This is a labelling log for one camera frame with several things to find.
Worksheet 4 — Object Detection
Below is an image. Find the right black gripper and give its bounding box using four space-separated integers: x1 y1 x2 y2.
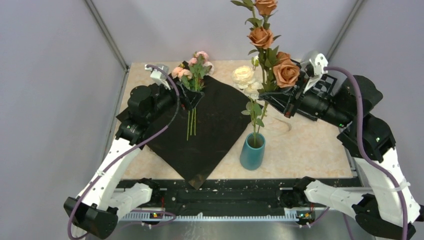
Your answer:
259 72 351 129

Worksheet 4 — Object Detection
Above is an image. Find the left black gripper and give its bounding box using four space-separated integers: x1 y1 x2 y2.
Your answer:
146 78 204 122

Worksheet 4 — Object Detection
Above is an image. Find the pink flower stems bunch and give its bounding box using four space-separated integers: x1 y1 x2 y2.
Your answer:
171 51 214 141

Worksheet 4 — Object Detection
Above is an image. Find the orange rose stem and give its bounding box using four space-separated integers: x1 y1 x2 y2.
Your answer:
232 0 300 121

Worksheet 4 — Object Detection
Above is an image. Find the black wrapping sheet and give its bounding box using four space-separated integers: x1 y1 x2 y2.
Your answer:
124 76 251 189

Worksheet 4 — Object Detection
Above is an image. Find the white flower stem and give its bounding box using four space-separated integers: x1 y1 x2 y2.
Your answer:
231 56 265 148

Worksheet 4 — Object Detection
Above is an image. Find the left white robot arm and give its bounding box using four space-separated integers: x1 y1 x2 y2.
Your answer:
63 64 205 240

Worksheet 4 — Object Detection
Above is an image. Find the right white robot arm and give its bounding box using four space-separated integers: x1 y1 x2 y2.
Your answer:
259 67 424 240

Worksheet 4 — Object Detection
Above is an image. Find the teal ceramic vase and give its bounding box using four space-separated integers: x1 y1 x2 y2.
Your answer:
239 132 266 171

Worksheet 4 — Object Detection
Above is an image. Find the black white checkerboard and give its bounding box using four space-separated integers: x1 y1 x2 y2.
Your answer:
313 74 338 95

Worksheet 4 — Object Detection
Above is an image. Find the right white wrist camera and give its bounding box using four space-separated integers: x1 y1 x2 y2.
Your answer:
300 50 329 93

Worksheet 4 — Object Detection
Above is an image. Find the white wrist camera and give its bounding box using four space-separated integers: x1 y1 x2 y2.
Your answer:
144 64 171 90
300 50 329 93

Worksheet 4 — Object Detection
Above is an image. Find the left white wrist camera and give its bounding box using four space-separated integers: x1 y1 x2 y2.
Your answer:
144 64 171 90

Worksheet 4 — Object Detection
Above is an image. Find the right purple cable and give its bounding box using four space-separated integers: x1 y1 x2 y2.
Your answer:
322 66 410 240

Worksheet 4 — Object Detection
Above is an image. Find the purple cable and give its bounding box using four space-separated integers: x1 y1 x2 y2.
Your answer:
322 66 410 240
67 64 181 240

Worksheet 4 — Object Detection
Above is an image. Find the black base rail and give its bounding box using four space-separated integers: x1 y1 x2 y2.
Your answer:
114 178 362 218

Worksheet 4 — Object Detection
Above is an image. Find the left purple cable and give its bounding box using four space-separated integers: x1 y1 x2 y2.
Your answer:
67 64 181 240

